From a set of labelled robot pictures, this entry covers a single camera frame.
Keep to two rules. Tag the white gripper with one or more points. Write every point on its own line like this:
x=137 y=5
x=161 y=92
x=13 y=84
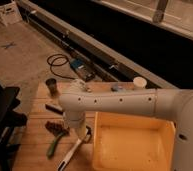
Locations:
x=81 y=131

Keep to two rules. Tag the black chair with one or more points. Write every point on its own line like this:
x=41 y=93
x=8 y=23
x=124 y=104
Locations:
x=9 y=119

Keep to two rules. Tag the white handled brush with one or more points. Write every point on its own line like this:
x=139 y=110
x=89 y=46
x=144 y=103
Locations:
x=72 y=151

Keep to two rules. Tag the white paper cup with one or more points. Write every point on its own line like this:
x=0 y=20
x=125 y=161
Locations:
x=139 y=83

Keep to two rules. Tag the clear plastic bag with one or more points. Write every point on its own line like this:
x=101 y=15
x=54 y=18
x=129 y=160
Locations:
x=116 y=88

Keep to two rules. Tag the blue power device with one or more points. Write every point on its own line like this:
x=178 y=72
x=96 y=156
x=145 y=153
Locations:
x=81 y=70

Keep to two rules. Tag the green handled scrub brush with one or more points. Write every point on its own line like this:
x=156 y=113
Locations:
x=58 y=130

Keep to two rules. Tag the white cardboard box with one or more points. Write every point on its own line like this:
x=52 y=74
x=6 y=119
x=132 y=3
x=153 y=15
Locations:
x=9 y=13

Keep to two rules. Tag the small black box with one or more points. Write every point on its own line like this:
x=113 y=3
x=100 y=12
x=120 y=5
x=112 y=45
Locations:
x=53 y=109

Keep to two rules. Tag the yellow plastic bin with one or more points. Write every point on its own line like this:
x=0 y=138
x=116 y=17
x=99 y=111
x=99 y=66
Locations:
x=132 y=143

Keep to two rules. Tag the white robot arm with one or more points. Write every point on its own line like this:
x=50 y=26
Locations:
x=174 y=105

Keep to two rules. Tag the metal cup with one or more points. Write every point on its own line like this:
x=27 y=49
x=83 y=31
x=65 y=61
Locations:
x=51 y=84

